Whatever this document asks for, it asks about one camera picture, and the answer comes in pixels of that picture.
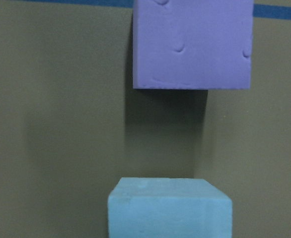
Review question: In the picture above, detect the light blue foam block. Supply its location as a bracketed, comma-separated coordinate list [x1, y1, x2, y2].
[107, 178, 232, 238]

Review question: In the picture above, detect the purple foam block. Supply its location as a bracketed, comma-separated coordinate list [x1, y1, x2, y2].
[133, 0, 254, 90]

